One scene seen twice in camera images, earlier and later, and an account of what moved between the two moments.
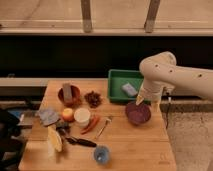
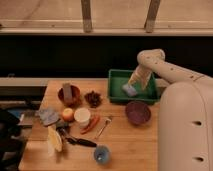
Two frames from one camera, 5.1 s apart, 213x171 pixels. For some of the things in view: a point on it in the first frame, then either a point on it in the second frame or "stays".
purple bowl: [138, 115] stays
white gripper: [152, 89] to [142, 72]
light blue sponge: [130, 90] stays
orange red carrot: [92, 124] stays
